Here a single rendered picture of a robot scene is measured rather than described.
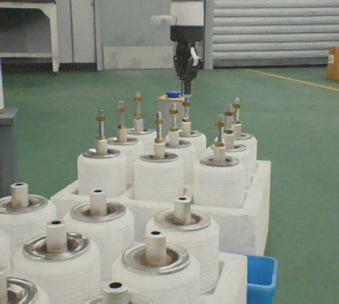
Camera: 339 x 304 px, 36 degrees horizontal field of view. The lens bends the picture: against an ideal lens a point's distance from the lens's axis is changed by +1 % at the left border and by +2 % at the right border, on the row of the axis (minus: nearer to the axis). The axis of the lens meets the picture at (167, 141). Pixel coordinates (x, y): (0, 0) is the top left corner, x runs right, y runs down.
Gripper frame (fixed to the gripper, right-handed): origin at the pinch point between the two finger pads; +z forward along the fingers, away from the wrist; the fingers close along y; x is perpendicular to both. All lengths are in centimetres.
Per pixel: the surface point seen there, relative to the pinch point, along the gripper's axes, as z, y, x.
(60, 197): 17.9, -16.5, 31.4
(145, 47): 9, 488, -129
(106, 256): 15, -51, 30
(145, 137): 11.3, 1.9, 9.2
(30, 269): 11, -59, 39
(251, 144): 11.8, -10.9, -11.6
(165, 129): 12.6, 16.2, -0.3
